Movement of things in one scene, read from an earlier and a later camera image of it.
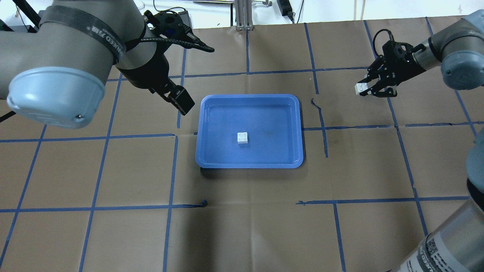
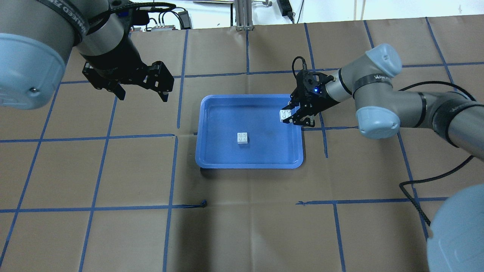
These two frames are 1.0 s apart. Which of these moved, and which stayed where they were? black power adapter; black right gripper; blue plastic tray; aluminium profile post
Moved: black right gripper
Stayed: blue plastic tray; black power adapter; aluminium profile post
